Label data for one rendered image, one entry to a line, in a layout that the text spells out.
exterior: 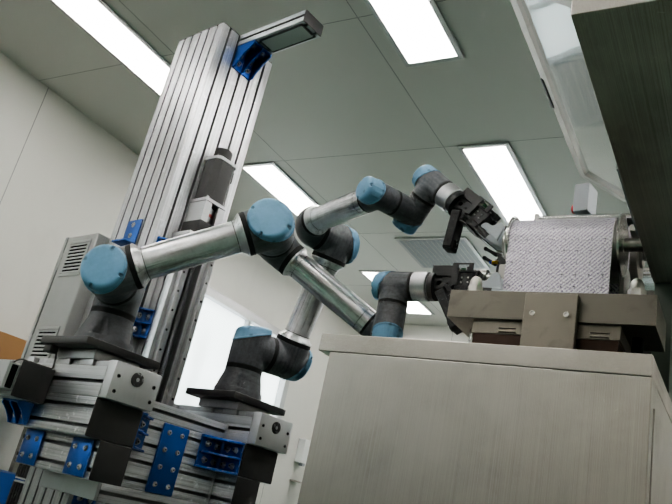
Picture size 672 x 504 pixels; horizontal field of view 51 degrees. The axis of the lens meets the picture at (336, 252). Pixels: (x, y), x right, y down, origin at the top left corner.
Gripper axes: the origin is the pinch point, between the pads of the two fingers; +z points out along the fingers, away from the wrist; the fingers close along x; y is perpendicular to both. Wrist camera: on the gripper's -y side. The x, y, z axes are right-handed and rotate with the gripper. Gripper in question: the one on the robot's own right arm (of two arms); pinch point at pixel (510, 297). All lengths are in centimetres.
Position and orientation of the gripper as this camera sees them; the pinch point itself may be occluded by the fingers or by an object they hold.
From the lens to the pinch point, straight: 169.3
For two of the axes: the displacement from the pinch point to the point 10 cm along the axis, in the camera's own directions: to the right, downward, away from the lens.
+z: 8.6, -0.1, -5.1
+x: 4.7, 4.1, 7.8
